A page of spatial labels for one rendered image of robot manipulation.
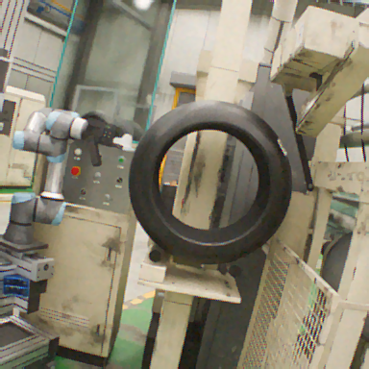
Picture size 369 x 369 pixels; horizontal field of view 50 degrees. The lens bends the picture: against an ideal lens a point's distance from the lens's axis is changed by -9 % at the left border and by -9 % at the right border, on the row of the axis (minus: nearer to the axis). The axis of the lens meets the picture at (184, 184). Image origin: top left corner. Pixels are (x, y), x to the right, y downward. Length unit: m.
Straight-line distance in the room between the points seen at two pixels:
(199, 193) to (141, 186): 0.43
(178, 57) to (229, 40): 10.31
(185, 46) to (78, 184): 10.14
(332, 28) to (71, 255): 1.68
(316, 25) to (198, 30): 10.98
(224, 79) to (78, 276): 1.25
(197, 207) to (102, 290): 0.76
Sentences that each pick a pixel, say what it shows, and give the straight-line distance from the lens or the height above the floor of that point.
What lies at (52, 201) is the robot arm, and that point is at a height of 0.94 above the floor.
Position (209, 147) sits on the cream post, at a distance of 1.82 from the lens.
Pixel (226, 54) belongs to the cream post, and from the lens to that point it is 1.88.
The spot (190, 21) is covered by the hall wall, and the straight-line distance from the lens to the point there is 12.43.
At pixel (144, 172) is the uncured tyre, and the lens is 1.45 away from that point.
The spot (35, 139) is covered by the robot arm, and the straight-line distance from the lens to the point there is 1.65.
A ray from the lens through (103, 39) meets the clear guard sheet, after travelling 2.32.
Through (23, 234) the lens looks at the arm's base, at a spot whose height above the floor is 0.76.
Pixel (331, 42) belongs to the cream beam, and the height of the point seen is 1.68.
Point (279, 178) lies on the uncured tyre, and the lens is 1.47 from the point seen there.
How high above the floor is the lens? 1.25
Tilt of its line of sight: 3 degrees down
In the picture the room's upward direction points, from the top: 11 degrees clockwise
